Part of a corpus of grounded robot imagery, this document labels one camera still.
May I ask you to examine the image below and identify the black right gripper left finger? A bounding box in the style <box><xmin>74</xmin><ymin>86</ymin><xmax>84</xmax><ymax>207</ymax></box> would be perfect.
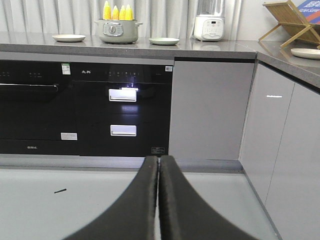
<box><xmin>66</xmin><ymin>156</ymin><xmax>159</xmax><ymax>240</ymax></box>

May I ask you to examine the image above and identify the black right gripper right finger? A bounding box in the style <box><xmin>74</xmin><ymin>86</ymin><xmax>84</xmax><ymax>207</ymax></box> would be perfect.
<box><xmin>158</xmin><ymin>155</ymin><xmax>254</xmax><ymax>240</ymax></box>

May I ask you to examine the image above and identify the yellow corn cob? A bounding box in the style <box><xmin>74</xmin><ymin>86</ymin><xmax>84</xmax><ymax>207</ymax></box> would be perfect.
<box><xmin>124</xmin><ymin>4</ymin><xmax>134</xmax><ymax>21</ymax></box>
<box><xmin>111</xmin><ymin>5</ymin><xmax>120</xmax><ymax>20</ymax></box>
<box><xmin>119</xmin><ymin>5</ymin><xmax>126</xmax><ymax>21</ymax></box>
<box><xmin>102</xmin><ymin>0</ymin><xmax>112</xmax><ymax>20</ymax></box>

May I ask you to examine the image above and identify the black drawer disinfection cabinet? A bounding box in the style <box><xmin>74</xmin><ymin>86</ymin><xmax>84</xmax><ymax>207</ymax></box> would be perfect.
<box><xmin>71</xmin><ymin>62</ymin><xmax>173</xmax><ymax>157</ymax></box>

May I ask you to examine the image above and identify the grey side cabinet door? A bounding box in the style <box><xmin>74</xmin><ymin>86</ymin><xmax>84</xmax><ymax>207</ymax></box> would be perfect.
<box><xmin>240</xmin><ymin>63</ymin><xmax>320</xmax><ymax>240</ymax></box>

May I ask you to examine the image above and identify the black built-in dishwasher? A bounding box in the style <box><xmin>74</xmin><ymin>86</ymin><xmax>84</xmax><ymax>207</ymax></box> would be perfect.
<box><xmin>0</xmin><ymin>60</ymin><xmax>78</xmax><ymax>155</ymax></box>

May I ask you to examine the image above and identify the light green round plate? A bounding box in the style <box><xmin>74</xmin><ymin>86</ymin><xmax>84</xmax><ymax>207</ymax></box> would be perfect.
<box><xmin>148</xmin><ymin>37</ymin><xmax>180</xmax><ymax>46</ymax></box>

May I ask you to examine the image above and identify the green electric cooking pot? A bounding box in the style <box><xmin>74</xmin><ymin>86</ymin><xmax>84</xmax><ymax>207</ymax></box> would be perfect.
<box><xmin>94</xmin><ymin>19</ymin><xmax>143</xmax><ymax>44</ymax></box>

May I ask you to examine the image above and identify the beige round plate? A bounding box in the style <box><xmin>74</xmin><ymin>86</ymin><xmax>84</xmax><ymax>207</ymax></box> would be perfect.
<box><xmin>52</xmin><ymin>34</ymin><xmax>86</xmax><ymax>43</ymax></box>

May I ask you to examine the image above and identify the white soy milk blender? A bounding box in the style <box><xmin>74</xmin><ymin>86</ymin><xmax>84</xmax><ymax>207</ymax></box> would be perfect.
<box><xmin>193</xmin><ymin>0</ymin><xmax>225</xmax><ymax>41</ymax></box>

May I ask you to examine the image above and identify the beige plate by rack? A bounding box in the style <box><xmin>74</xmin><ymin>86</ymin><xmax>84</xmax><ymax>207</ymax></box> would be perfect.
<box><xmin>290</xmin><ymin>48</ymin><xmax>320</xmax><ymax>60</ymax></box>

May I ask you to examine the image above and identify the wooden dish rack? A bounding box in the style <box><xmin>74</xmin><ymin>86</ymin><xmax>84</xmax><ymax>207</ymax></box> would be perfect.
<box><xmin>258</xmin><ymin>0</ymin><xmax>320</xmax><ymax>49</ymax></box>

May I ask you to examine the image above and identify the white pleated curtain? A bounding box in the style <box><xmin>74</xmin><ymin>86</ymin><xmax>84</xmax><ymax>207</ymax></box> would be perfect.
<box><xmin>0</xmin><ymin>0</ymin><xmax>244</xmax><ymax>41</ymax></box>

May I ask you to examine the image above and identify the blue and red box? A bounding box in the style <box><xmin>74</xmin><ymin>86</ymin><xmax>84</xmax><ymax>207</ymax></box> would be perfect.
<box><xmin>297</xmin><ymin>0</ymin><xmax>320</xmax><ymax>25</ymax></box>

